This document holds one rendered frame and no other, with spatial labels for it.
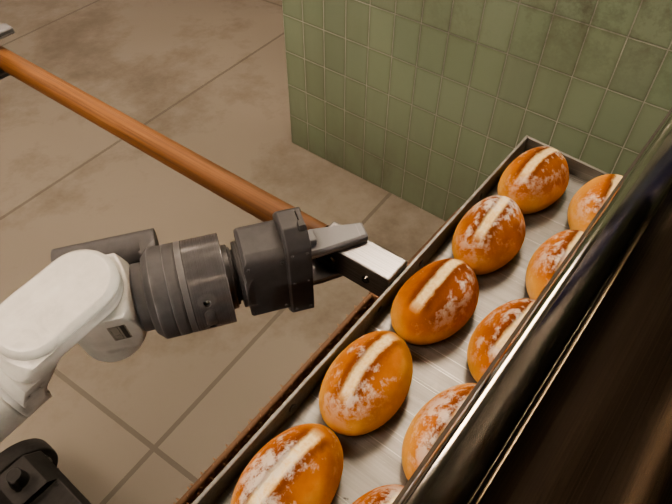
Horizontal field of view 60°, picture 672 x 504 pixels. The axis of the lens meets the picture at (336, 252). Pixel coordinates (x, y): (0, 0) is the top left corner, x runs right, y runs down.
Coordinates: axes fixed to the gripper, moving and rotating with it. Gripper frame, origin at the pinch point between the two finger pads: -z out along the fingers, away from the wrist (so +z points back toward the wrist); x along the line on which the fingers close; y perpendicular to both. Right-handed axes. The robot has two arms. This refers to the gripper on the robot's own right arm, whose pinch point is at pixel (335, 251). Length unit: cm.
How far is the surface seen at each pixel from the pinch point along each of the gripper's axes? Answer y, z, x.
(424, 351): -12.5, -4.4, -1.5
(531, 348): -27.9, 0.8, 24.2
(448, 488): -31.7, 6.0, 24.1
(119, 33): 300, 37, -118
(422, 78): 121, -68, -62
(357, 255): -2.5, -1.4, 1.7
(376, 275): -5.2, -2.4, 1.4
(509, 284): -7.9, -15.4, -1.5
